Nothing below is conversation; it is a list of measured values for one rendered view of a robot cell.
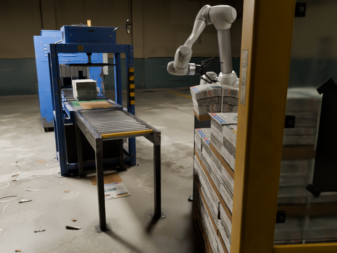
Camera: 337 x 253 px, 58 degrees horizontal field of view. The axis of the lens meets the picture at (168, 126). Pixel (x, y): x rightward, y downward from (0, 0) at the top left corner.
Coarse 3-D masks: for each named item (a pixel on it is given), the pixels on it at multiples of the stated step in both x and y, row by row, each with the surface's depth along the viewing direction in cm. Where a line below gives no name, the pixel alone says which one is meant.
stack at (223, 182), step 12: (204, 132) 242; (204, 144) 218; (204, 156) 219; (216, 168) 185; (204, 180) 218; (216, 180) 184; (228, 180) 159; (204, 192) 223; (228, 192) 160; (204, 204) 221; (216, 204) 182; (228, 204) 159; (204, 216) 225; (216, 216) 186; (228, 228) 159; (204, 240) 224; (216, 240) 186; (228, 240) 158; (204, 252) 225; (216, 252) 188; (228, 252) 160
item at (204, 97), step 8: (192, 88) 241; (200, 88) 235; (208, 88) 229; (216, 88) 224; (192, 96) 252; (200, 96) 224; (208, 96) 225; (216, 96) 225; (200, 104) 226; (208, 104) 226; (216, 104) 227; (200, 112) 228; (208, 112) 229
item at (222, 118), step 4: (212, 116) 183; (216, 116) 183; (220, 116) 184; (224, 116) 184; (228, 116) 184; (232, 116) 184; (236, 116) 184; (216, 120) 174; (220, 120) 173; (224, 120) 173; (228, 120) 173; (232, 120) 173; (236, 120) 173
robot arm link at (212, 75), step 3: (207, 72) 277; (210, 72) 277; (213, 72) 278; (204, 75) 277; (210, 75) 275; (213, 75) 275; (216, 75) 277; (207, 78) 275; (213, 78) 274; (216, 78) 274; (201, 81) 280; (204, 81) 277; (201, 84) 280
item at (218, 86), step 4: (212, 84) 247; (216, 84) 249; (220, 84) 248; (220, 88) 224; (224, 88) 225; (228, 88) 224; (220, 92) 225; (224, 92) 225; (220, 96) 226; (224, 96) 226; (220, 100) 226; (224, 100) 227; (220, 104) 228; (224, 104) 228; (220, 108) 228; (224, 108) 228
